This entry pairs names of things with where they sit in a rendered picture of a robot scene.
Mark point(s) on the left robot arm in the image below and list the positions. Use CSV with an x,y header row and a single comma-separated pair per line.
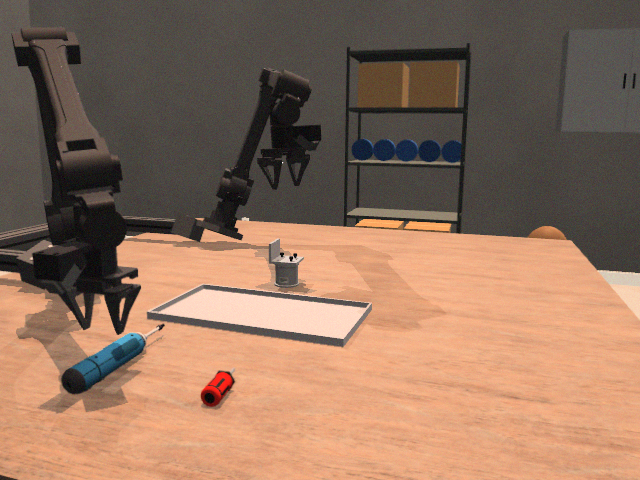
x,y
292,89

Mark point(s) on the grey cylinder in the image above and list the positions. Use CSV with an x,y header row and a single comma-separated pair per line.
x,y
286,276

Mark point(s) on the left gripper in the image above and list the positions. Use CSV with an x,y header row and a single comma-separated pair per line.
x,y
293,155

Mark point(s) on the blue screwdriver barrel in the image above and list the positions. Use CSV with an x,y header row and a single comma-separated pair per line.
x,y
83,375

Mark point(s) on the beige metal bracket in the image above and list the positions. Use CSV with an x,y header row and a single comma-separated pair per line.
x,y
275,257

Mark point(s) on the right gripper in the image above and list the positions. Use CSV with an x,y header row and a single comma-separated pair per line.
x,y
113,296

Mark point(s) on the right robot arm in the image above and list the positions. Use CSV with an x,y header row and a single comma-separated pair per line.
x,y
94,217

